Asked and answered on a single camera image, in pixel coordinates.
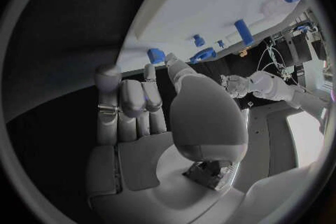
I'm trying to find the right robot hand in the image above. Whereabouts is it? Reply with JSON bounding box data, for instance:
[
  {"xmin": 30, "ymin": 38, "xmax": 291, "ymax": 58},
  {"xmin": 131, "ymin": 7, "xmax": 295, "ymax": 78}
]
[{"xmin": 86, "ymin": 53, "xmax": 249, "ymax": 224}]

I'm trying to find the blue gear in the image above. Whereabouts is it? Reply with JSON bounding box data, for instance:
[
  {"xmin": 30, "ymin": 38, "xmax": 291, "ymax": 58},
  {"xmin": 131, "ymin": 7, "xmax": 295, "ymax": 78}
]
[{"xmin": 189, "ymin": 46, "xmax": 218, "ymax": 64}]

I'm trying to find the tall blue peg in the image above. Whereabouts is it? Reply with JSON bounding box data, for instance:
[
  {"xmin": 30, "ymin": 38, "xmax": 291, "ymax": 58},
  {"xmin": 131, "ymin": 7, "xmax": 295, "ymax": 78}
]
[{"xmin": 233, "ymin": 19, "xmax": 255, "ymax": 46}]

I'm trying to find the blue block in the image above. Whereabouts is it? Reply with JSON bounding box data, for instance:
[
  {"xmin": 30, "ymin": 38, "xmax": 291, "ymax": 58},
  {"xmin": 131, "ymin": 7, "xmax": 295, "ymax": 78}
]
[{"xmin": 146, "ymin": 48, "xmax": 167, "ymax": 64}]

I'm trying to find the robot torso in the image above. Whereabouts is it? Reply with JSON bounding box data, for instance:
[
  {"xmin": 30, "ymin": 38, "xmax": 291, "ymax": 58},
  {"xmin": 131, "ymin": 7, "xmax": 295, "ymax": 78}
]
[{"xmin": 230, "ymin": 100, "xmax": 333, "ymax": 193}]

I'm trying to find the white cable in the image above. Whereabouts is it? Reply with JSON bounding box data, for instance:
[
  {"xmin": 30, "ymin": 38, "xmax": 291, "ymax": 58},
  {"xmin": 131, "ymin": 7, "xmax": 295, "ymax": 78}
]
[
  {"xmin": 258, "ymin": 46, "xmax": 287, "ymax": 73},
  {"xmin": 262, "ymin": 62, "xmax": 301, "ymax": 86}
]

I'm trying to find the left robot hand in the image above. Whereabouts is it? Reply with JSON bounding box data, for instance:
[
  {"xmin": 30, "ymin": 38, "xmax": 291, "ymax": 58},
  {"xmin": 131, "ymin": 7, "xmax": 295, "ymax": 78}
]
[{"xmin": 220, "ymin": 74, "xmax": 254, "ymax": 99}]

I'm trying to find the equipment rack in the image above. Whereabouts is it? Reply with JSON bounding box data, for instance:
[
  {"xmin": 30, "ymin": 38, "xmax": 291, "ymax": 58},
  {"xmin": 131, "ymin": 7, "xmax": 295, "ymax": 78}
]
[{"xmin": 269, "ymin": 7, "xmax": 330, "ymax": 73}]

